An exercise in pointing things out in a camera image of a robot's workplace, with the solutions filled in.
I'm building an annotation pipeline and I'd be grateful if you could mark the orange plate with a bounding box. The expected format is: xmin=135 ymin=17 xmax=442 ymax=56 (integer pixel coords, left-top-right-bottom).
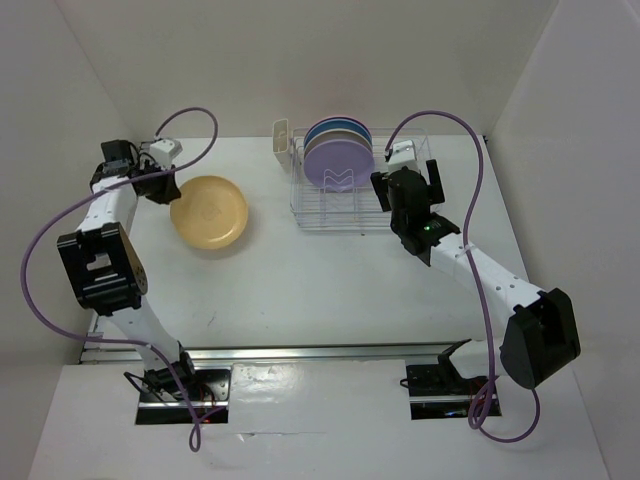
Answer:
xmin=170 ymin=175 xmax=249 ymax=250

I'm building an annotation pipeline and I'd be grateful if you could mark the purple plate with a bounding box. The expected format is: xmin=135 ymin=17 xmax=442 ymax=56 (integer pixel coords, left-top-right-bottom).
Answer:
xmin=303 ymin=140 xmax=375 ymax=192

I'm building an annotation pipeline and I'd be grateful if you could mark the cream plate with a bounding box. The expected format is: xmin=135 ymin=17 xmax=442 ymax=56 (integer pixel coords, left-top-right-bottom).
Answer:
xmin=304 ymin=129 xmax=372 ymax=154

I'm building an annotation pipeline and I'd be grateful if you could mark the pink plate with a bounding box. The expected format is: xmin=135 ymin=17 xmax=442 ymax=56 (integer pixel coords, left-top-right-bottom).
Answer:
xmin=316 ymin=115 xmax=364 ymax=125

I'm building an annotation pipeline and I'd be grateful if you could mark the blue plate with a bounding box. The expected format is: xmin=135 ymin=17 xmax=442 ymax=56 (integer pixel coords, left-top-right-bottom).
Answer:
xmin=303 ymin=121 xmax=372 ymax=147

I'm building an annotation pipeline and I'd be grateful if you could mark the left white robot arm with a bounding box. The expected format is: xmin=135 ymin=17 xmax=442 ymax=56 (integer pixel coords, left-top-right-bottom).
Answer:
xmin=57 ymin=139 xmax=199 ymax=399

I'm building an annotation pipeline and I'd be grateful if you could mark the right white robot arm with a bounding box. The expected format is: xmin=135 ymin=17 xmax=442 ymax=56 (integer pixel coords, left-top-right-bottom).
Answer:
xmin=371 ymin=160 xmax=581 ymax=393

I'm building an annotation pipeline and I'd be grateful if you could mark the white cutlery holder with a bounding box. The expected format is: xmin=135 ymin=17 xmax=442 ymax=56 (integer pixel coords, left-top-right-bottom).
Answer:
xmin=272 ymin=119 xmax=291 ymax=173

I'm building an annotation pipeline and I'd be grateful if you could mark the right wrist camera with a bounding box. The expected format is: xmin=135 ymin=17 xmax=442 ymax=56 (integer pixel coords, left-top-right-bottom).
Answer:
xmin=385 ymin=140 xmax=420 ymax=174

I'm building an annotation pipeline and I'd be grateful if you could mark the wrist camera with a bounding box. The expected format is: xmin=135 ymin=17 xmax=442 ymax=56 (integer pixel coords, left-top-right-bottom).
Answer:
xmin=385 ymin=140 xmax=420 ymax=174
xmin=148 ymin=139 xmax=183 ymax=170

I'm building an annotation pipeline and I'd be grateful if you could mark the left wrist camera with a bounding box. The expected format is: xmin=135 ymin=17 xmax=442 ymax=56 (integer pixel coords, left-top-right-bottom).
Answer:
xmin=148 ymin=139 xmax=183 ymax=170

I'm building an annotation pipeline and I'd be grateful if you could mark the white wire dish rack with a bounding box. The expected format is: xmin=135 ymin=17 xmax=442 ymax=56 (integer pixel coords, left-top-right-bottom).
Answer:
xmin=288 ymin=127 xmax=432 ymax=234

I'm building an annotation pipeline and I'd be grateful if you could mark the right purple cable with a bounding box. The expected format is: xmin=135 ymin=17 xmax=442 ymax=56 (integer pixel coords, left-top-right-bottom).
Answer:
xmin=384 ymin=109 xmax=542 ymax=444

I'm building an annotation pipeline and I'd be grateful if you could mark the purple cable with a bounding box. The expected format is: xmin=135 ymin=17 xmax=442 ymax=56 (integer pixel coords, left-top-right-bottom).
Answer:
xmin=384 ymin=109 xmax=542 ymax=444
xmin=19 ymin=106 xmax=221 ymax=453

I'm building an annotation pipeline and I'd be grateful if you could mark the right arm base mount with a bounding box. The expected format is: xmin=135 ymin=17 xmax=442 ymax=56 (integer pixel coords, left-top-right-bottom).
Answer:
xmin=399 ymin=364 xmax=487 ymax=420

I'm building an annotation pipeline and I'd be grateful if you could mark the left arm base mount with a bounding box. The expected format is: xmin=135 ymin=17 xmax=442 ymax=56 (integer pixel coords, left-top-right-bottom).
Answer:
xmin=124 ymin=360 xmax=234 ymax=426

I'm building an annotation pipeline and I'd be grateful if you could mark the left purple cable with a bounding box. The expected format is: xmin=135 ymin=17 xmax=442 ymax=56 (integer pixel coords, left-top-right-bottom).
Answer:
xmin=19 ymin=106 xmax=221 ymax=453

